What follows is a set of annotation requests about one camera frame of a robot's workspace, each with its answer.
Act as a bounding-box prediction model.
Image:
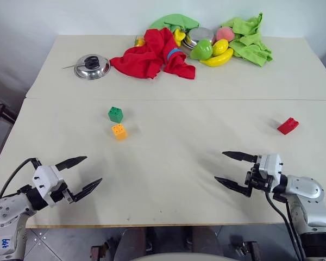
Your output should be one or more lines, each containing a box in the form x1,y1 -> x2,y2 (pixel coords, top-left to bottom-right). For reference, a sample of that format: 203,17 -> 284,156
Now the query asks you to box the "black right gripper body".
245,162 -> 274,194

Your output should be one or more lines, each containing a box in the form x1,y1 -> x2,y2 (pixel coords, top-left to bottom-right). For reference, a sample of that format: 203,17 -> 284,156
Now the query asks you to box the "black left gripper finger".
55,156 -> 88,172
71,178 -> 103,203

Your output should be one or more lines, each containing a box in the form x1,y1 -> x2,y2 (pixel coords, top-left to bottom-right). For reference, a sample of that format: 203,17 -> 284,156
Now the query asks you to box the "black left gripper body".
49,182 -> 74,205

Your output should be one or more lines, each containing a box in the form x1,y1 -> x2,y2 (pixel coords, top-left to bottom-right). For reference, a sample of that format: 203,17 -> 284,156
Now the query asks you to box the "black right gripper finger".
222,151 -> 258,164
214,176 -> 252,198

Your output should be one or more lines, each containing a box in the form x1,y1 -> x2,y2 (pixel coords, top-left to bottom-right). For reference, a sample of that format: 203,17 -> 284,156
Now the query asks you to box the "red sloped toy block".
277,117 -> 300,135

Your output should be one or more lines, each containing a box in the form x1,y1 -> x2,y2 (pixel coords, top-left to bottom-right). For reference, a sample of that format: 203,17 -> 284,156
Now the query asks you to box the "yellow toy block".
110,123 -> 129,141

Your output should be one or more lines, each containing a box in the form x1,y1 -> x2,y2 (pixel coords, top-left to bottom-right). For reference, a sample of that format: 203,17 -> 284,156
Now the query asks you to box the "green toy block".
107,105 -> 124,123

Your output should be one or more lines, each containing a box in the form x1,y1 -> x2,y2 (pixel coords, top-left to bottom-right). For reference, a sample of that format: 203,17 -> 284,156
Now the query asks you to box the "steel pot lid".
73,54 -> 111,81

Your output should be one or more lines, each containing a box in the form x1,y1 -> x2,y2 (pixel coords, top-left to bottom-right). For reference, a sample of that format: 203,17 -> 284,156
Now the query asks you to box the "yellow toy banana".
199,47 -> 235,68

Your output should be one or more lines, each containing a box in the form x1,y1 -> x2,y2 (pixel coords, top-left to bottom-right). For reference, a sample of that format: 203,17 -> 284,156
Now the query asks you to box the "yellow toy lemon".
211,38 -> 230,58

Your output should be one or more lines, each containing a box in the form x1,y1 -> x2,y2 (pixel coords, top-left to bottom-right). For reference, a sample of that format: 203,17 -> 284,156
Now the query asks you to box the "crumpled green terry cloth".
220,12 -> 273,67

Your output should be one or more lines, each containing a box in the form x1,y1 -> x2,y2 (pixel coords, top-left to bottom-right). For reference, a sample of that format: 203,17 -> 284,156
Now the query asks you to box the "green toy mango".
189,39 -> 214,61

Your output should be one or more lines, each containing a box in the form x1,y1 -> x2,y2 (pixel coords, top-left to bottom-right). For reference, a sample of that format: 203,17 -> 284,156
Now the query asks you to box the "pink toy peach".
215,27 -> 236,43

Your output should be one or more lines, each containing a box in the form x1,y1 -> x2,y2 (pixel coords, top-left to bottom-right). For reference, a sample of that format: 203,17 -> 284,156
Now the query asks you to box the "steel bowl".
182,27 -> 216,57

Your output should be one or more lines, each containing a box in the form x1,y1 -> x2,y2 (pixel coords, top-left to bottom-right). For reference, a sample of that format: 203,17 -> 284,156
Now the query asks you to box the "red cloth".
109,27 -> 197,80

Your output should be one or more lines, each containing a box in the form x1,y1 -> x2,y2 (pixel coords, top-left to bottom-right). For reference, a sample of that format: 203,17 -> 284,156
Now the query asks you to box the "yellow toy pepper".
173,28 -> 187,47

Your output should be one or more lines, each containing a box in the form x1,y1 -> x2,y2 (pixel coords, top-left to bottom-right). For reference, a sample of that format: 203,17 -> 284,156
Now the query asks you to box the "smooth green cloth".
148,13 -> 200,34

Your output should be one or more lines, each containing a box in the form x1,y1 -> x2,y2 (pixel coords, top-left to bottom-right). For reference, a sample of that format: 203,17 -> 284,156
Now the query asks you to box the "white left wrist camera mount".
32,165 -> 65,208

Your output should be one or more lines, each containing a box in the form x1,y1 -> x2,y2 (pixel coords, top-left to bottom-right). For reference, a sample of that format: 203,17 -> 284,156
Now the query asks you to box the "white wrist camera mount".
32,165 -> 65,208
255,153 -> 284,189

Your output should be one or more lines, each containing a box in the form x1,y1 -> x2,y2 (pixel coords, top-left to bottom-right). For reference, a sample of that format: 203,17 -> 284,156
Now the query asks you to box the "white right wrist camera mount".
255,153 -> 284,189

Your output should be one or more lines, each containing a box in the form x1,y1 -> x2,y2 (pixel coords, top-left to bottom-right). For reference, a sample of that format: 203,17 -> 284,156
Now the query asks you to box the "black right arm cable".
264,191 -> 308,261

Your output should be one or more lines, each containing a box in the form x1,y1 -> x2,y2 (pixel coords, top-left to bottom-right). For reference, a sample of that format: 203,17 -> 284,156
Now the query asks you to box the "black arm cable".
0,157 -> 42,201
264,191 -> 308,261

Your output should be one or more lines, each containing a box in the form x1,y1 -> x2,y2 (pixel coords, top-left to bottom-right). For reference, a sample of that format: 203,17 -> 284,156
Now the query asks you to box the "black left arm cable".
0,157 -> 42,201

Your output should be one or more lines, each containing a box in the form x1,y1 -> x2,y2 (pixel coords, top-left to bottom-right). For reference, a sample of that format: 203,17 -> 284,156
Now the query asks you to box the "dark brown bracket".
233,239 -> 262,258
90,243 -> 111,261

